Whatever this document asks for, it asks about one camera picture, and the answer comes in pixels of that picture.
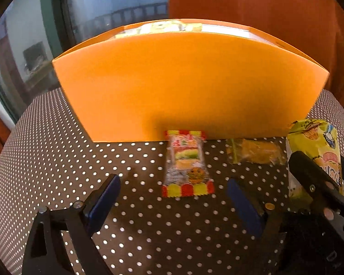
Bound yellow green snack bag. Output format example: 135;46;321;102
285;118;344;207

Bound clear yellow snack packet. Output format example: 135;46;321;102
225;138;286;166

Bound burger gummy candy packet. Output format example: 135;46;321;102
161;130;215;198

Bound yellow nut snack bag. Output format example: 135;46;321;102
113;20;203;39

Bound brown polka dot tablecloth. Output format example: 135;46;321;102
0;87;344;275

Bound orange cardboard box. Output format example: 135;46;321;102
53;19;329;142

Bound green window frame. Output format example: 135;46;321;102
0;0;71;123

